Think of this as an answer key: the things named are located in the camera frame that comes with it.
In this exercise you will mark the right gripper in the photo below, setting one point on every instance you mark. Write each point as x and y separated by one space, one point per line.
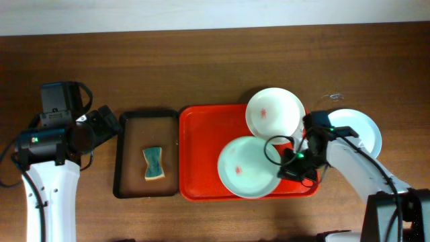
292 167

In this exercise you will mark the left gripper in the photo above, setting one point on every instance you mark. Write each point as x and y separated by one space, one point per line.
105 119

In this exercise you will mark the pale green plate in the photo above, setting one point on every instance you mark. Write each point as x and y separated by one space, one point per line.
248 167

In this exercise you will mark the green yellow sponge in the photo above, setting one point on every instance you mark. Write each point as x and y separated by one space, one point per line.
154 168

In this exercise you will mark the light blue plate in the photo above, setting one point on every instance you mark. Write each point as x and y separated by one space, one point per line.
366 128

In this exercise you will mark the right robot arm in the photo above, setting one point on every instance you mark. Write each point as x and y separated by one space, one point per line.
394 210

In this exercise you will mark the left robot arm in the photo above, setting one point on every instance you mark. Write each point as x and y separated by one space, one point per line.
48 154

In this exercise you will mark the black rectangular tray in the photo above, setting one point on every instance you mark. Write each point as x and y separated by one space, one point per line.
141 130

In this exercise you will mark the red plastic tray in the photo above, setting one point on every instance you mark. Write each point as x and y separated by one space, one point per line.
203 132

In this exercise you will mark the white plate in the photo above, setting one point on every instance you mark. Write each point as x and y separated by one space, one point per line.
274 114

